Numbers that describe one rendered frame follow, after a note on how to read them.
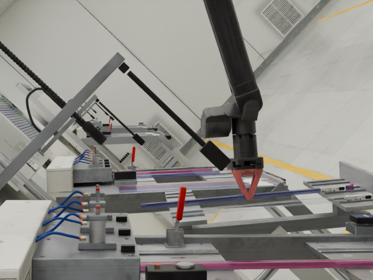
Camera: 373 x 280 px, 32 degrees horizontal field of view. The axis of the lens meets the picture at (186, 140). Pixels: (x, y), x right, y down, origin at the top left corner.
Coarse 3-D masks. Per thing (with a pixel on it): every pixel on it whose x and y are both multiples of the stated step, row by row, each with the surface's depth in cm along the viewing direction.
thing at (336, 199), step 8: (296, 200) 143; (304, 200) 143; (312, 200) 143; (320, 200) 143; (328, 200) 143; (336, 200) 143; (344, 200) 143; (200, 208) 141; (208, 208) 141; (216, 208) 141; (224, 208) 141; (232, 208) 141; (240, 208) 141; (248, 208) 142; (256, 208) 142; (264, 208) 142; (160, 216) 140; (168, 216) 140
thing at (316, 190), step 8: (272, 192) 152; (280, 192) 152; (288, 192) 152; (296, 192) 152; (304, 192) 152; (312, 192) 153; (320, 192) 153; (192, 200) 151; (200, 200) 151; (208, 200) 151; (216, 200) 151; (224, 200) 151; (232, 200) 151; (144, 208) 150
